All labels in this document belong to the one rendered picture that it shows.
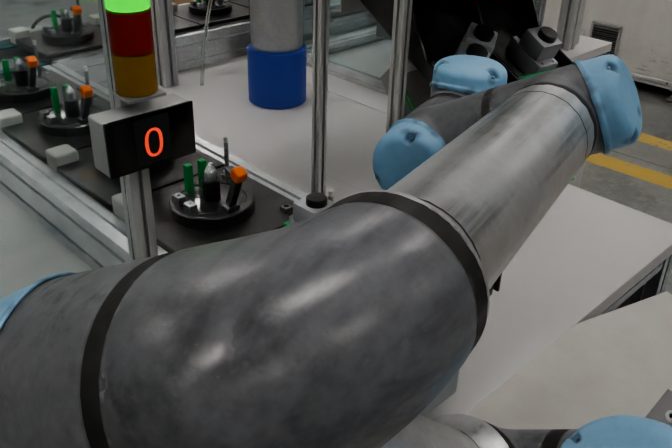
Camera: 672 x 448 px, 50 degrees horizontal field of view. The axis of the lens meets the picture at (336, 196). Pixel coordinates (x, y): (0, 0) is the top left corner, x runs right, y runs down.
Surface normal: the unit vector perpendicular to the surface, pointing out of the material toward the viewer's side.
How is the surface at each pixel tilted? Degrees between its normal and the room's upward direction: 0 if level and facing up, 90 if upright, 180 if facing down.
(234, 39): 90
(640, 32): 90
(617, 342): 0
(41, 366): 50
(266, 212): 0
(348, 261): 21
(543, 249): 0
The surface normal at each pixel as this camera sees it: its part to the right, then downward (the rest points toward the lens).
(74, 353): -0.61, -0.33
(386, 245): 0.29, -0.69
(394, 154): -0.47, 0.42
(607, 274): 0.03, -0.88
